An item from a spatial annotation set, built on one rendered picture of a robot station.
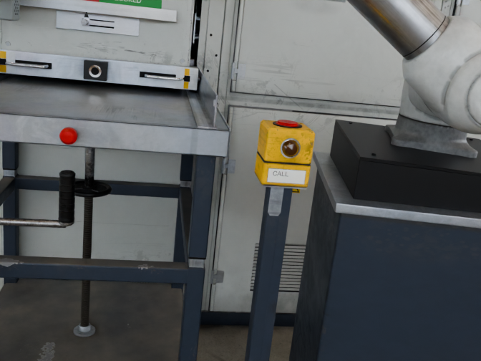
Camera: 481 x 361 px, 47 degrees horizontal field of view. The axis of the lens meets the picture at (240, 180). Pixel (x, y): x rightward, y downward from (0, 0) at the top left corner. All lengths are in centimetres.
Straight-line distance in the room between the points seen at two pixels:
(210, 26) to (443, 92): 92
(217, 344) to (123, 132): 104
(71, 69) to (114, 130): 47
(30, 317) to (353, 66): 125
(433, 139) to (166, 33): 74
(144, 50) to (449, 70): 83
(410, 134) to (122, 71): 76
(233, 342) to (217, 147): 101
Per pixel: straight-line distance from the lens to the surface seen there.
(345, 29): 185
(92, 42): 156
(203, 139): 112
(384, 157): 112
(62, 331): 170
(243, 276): 198
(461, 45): 105
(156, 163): 183
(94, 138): 113
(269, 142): 90
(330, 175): 126
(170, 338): 166
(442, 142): 127
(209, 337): 201
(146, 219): 189
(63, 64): 156
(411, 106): 128
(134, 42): 155
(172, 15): 150
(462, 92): 102
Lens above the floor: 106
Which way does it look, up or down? 16 degrees down
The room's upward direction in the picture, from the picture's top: 6 degrees clockwise
